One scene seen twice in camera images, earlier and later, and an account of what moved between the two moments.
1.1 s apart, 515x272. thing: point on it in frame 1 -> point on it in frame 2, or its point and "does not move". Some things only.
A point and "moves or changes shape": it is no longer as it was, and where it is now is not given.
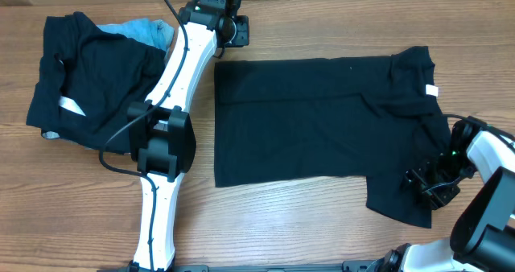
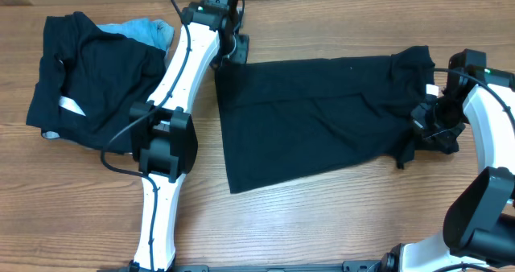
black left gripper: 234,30 -> 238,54
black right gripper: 426,182 -> 425,117
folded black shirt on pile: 88,80 does not move
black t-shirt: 379,117 moves or changes shape
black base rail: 360,265 does not move
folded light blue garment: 154,32 does not move
